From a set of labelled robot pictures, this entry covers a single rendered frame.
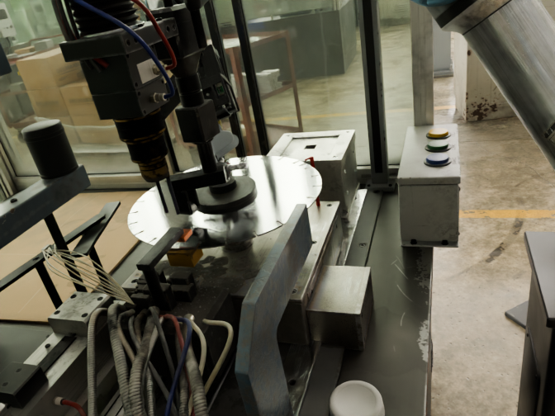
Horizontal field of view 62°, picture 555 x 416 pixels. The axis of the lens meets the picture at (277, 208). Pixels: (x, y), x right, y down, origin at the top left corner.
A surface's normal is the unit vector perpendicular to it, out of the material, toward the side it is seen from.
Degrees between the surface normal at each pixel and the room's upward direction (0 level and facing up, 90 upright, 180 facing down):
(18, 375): 0
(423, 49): 90
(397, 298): 0
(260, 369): 90
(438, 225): 90
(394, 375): 0
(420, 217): 90
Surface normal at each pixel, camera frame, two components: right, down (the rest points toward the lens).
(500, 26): -0.45, 0.41
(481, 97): -0.13, 0.48
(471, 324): -0.17, -0.87
